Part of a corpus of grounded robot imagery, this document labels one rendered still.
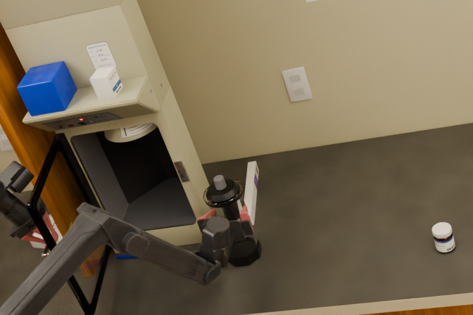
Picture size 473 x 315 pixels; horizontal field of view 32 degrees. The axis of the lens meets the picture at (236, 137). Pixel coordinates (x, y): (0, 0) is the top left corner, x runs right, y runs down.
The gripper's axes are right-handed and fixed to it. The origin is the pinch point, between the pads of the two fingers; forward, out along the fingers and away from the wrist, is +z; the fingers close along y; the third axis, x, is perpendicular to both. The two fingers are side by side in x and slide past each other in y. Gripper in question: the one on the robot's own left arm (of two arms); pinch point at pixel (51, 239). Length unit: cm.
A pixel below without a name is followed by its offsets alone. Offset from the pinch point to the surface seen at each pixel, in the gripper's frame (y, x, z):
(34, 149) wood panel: -5.6, -17.4, -16.8
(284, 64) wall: -59, -60, 23
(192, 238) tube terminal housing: -16.6, -19.3, 34.1
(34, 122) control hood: -16.7, -11.0, -24.4
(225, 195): -41.7, -7.4, 21.2
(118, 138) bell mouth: -23.0, -22.3, -3.2
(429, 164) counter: -80, -35, 65
